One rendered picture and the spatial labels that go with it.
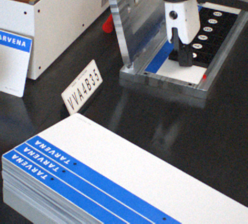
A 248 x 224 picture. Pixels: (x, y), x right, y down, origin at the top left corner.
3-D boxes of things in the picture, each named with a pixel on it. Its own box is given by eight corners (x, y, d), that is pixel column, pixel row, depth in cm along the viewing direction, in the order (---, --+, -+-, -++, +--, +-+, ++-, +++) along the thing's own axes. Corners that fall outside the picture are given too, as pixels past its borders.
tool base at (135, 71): (206, 99, 153) (207, 85, 151) (119, 77, 159) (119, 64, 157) (250, 20, 188) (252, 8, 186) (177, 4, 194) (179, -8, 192)
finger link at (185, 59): (186, 45, 154) (189, 71, 157) (190, 39, 156) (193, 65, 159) (172, 44, 155) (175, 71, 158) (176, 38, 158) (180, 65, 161)
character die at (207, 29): (223, 41, 172) (223, 37, 171) (185, 33, 175) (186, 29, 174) (228, 33, 176) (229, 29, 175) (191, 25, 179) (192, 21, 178)
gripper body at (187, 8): (187, -1, 146) (192, 47, 151) (201, -19, 154) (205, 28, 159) (154, -2, 149) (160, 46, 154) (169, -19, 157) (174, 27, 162)
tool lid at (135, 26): (114, -9, 148) (106, -8, 149) (132, 70, 157) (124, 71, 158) (177, -70, 183) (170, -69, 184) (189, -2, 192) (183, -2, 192)
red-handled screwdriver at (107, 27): (112, 34, 177) (112, 24, 175) (101, 32, 177) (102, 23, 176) (132, 6, 191) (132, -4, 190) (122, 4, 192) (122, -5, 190)
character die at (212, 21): (228, 33, 176) (228, 29, 175) (191, 25, 179) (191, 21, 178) (232, 25, 180) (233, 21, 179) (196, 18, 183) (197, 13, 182)
